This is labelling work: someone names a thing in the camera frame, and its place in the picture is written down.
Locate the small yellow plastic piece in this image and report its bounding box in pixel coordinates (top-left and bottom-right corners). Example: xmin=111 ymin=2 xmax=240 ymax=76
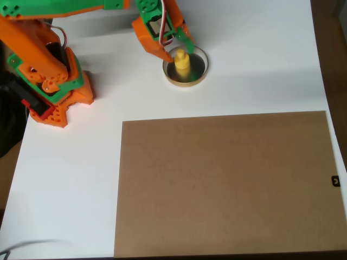
xmin=173 ymin=48 xmax=192 ymax=78

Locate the round dish dark inside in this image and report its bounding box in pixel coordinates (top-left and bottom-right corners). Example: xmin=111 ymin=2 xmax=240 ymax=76
xmin=162 ymin=44 xmax=210 ymax=88

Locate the white table sheet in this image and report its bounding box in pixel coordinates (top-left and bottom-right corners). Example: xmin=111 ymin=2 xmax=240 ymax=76
xmin=0 ymin=0 xmax=347 ymax=260

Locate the red black clamp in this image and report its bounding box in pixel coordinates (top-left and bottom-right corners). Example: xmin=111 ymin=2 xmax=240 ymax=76
xmin=5 ymin=75 xmax=56 ymax=119

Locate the brown rectangular board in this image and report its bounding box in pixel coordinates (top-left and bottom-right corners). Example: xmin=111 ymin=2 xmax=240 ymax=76
xmin=113 ymin=110 xmax=347 ymax=258

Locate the white red servo cable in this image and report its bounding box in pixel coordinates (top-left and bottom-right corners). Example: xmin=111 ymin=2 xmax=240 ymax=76
xmin=159 ymin=0 xmax=176 ymax=46

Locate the orange robot base mount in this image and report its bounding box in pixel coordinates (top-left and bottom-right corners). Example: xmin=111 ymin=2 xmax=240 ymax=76
xmin=28 ymin=70 xmax=95 ymax=128

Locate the grey cable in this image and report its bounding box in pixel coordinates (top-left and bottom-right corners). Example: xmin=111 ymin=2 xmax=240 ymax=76
xmin=0 ymin=239 xmax=68 ymax=260

